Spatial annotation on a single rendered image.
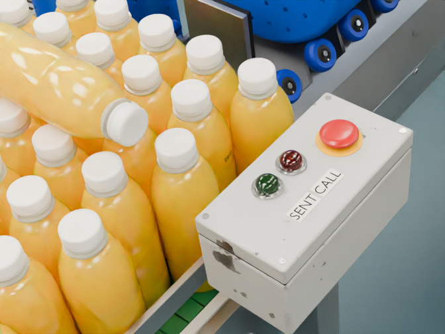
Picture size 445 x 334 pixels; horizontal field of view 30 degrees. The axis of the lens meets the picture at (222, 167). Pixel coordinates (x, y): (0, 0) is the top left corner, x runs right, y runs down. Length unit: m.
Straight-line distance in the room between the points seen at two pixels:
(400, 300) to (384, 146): 1.25
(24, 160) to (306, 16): 0.40
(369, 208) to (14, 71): 0.36
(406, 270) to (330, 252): 1.31
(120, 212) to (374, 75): 0.52
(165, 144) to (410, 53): 0.56
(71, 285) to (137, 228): 0.09
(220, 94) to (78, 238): 0.26
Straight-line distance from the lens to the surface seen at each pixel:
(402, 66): 1.24
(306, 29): 1.07
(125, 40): 0.99
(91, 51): 0.92
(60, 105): 0.78
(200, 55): 0.88
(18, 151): 0.89
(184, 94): 0.84
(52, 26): 0.97
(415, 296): 2.01
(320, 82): 1.10
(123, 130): 0.76
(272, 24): 1.11
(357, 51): 1.15
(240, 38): 1.04
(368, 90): 1.18
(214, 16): 1.05
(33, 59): 0.82
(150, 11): 1.63
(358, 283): 2.02
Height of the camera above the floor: 1.65
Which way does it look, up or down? 46 degrees down
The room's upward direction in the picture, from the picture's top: 9 degrees counter-clockwise
